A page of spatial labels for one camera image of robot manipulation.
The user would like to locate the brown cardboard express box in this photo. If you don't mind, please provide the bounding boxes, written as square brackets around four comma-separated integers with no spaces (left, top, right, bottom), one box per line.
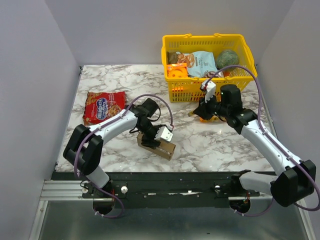
[136,132,176,161]

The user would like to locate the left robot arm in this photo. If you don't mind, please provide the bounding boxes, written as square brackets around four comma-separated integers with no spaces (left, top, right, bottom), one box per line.
[63,98,165,198]

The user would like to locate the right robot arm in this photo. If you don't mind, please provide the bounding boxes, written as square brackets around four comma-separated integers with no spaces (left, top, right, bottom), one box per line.
[193,81,316,207]

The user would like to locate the orange Scrub Daddy sponge box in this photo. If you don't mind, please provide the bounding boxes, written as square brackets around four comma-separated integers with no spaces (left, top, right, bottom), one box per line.
[166,63,188,78]

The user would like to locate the orange mango candy bag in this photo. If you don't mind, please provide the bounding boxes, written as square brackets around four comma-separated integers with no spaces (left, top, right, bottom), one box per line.
[200,114,226,123]

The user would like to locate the light blue cassava chips bag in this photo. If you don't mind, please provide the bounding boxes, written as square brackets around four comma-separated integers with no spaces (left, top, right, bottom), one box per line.
[176,51,217,78]

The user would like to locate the yellow plastic shopping basket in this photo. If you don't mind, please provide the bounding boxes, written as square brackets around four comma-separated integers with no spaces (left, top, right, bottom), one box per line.
[161,33,258,103]

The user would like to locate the red snack bag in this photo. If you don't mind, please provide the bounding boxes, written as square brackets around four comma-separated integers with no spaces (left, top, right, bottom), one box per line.
[82,91,126,126]

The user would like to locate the green netted melon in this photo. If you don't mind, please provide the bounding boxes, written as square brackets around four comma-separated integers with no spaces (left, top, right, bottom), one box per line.
[215,49,240,70]

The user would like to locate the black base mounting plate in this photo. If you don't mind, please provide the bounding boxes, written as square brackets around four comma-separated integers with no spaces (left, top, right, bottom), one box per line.
[51,171,291,209]

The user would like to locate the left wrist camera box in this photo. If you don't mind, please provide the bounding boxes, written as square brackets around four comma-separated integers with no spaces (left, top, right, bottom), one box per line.
[154,126,173,142]

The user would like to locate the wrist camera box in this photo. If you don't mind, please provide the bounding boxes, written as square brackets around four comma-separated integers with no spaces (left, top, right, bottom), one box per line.
[154,126,173,142]
[200,79,216,103]

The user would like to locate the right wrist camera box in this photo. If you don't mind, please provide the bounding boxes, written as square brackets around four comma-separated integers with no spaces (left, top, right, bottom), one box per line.
[200,79,216,103]

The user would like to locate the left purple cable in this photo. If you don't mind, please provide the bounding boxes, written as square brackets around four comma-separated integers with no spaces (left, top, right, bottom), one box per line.
[74,94,175,218]

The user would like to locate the purple cable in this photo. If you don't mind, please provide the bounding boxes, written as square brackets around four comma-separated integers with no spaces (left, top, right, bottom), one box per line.
[74,94,175,218]
[203,64,320,217]

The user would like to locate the aluminium frame rail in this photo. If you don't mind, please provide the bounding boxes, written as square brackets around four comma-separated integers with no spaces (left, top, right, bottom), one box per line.
[30,172,316,240]

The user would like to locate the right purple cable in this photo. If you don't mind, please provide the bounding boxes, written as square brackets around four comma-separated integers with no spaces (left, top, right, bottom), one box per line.
[203,64,320,217]

